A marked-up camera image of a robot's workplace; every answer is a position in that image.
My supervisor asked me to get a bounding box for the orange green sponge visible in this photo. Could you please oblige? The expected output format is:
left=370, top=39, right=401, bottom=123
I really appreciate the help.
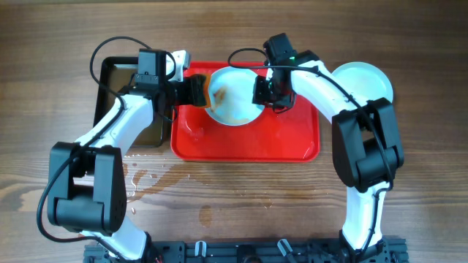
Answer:
left=201, top=74, right=211, bottom=108

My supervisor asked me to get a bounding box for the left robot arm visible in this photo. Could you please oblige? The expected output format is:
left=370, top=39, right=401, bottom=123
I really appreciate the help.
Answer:
left=37, top=49, right=209, bottom=262

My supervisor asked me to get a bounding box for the white plate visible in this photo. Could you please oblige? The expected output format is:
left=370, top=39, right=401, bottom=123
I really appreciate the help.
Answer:
left=205, top=66, right=265, bottom=126
left=332, top=61, right=393, bottom=102

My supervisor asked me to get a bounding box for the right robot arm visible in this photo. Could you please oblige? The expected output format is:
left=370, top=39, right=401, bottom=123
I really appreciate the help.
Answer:
left=253, top=49, right=404, bottom=259

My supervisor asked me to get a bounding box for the black water tray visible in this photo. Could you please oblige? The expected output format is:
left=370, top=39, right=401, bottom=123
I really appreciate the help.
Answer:
left=93, top=56, right=171, bottom=148

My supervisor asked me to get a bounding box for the red plastic tray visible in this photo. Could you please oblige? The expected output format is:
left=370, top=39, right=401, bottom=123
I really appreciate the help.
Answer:
left=170, top=61, right=321, bottom=163

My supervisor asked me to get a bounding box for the black mounting rail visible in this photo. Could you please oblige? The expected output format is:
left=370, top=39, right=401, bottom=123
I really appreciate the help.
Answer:
left=83, top=237, right=410, bottom=263

